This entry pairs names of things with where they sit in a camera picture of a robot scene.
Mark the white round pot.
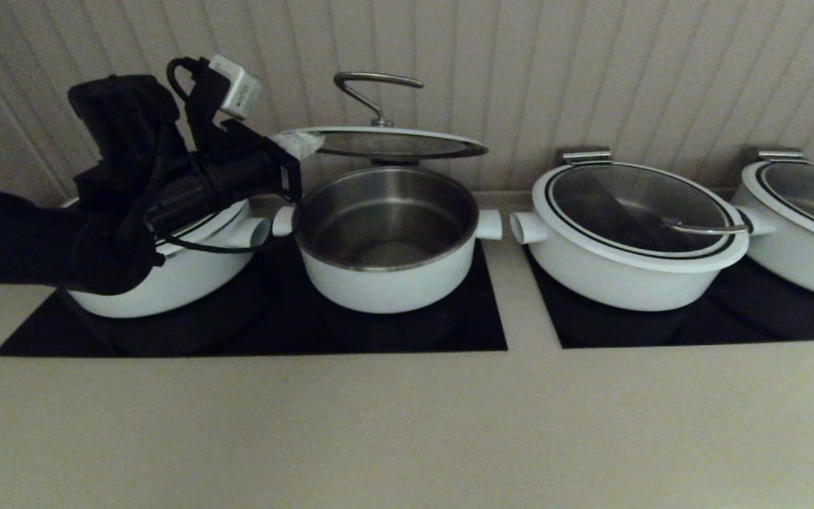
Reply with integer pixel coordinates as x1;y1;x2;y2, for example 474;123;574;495
272;166;503;315

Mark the white oval pot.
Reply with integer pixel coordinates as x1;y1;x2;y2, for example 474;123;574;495
64;212;271;319
732;205;814;305
509;211;747;312

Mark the black left camera cable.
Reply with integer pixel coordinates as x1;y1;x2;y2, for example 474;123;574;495
167;57;211;103

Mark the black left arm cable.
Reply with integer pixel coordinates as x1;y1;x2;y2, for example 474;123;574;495
160;230;288;254

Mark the black glass cooktop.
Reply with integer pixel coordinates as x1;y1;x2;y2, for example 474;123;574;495
0;237;508;358
524;247;814;349

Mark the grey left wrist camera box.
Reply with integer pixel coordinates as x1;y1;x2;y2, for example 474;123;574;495
208;54;264;119

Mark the round glass lid white rim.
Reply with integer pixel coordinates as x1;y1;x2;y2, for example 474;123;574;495
276;71;489;161

